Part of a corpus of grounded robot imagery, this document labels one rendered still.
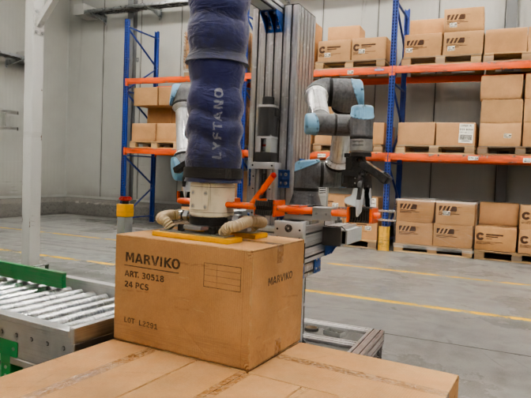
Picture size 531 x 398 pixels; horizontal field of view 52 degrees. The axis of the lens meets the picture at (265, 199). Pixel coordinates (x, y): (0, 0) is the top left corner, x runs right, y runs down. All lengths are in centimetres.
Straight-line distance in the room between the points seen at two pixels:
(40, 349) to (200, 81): 118
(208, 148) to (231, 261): 43
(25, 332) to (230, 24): 140
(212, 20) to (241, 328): 107
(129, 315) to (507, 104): 762
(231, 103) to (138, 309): 83
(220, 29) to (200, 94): 24
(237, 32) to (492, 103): 726
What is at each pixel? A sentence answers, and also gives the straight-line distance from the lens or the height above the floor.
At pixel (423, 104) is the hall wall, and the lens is 1045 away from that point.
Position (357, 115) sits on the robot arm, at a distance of 179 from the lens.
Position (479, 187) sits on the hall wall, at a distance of 1025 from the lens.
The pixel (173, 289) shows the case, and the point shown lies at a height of 77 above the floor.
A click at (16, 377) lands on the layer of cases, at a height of 54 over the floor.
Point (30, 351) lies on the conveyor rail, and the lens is 235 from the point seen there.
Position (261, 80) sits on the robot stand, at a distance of 278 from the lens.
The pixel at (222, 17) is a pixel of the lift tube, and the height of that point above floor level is 174.
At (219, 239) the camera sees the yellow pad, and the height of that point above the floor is 96.
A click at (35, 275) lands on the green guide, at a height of 60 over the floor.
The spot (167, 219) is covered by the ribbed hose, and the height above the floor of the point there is 101.
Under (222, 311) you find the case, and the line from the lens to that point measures 186.
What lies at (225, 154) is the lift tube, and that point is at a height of 126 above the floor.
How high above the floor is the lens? 120
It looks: 3 degrees down
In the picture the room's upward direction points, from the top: 2 degrees clockwise
